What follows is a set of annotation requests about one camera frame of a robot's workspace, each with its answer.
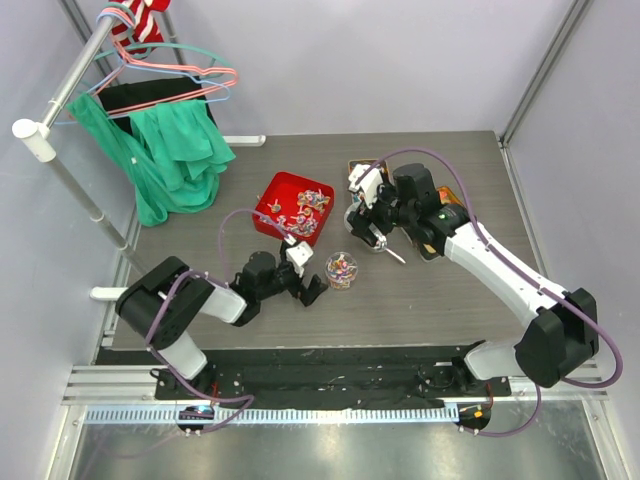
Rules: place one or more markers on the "pink clothes hanger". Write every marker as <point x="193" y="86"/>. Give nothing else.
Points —
<point x="150" y="70"/>

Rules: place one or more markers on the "white flat bar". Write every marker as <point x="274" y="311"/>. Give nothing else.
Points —
<point x="107" y="294"/>

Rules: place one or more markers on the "black garment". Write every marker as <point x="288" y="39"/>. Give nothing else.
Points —
<point x="129" y="95"/>

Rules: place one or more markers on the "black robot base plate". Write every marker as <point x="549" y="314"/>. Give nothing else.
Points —
<point x="345" y="377"/>

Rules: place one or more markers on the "red white striped garment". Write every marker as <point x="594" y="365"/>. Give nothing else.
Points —
<point x="145" y="29"/>

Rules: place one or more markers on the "green clothes hanger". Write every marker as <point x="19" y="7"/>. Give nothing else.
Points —
<point x="168" y="56"/>

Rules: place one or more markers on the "green cloth garment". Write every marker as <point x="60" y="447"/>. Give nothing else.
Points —
<point x="173" y="155"/>

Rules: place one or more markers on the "white rack foot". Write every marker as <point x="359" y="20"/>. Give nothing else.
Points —
<point x="245" y="140"/>

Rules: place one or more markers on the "silver metal scoop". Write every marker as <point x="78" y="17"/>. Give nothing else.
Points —
<point x="385" y="247"/>

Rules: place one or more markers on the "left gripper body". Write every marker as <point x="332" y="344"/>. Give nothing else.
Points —
<point x="285" y="278"/>

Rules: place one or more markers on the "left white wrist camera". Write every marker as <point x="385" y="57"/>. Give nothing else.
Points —
<point x="298" y="254"/>

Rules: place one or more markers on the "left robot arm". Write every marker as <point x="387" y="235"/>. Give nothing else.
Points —
<point x="162" y="304"/>

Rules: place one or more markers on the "clear plastic round jar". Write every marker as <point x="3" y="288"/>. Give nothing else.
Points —
<point x="341" y="270"/>

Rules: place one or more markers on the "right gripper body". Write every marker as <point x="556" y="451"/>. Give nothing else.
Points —
<point x="385" y="212"/>

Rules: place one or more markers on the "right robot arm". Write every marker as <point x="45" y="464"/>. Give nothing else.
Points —
<point x="559" y="326"/>

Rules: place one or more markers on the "red square candy box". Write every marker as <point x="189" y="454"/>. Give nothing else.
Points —
<point x="295" y="204"/>

